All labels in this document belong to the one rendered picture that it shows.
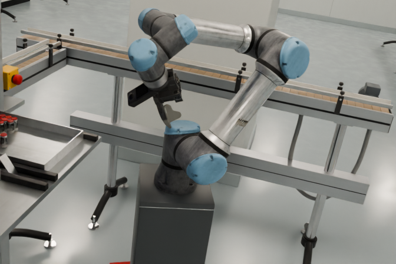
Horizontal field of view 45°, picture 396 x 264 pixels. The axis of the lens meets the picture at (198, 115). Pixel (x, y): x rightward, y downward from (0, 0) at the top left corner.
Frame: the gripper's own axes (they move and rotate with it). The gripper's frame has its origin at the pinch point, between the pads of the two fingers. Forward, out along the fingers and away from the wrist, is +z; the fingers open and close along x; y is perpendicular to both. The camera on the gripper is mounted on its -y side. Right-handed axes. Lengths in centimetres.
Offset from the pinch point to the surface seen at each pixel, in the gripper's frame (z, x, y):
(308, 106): 74, 20, 54
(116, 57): 62, 64, -32
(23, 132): 6, 6, -52
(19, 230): 81, -8, -95
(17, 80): 8, 28, -55
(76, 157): 4.0, -8.8, -32.3
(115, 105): 83, 49, -41
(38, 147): 2.6, -2.7, -44.8
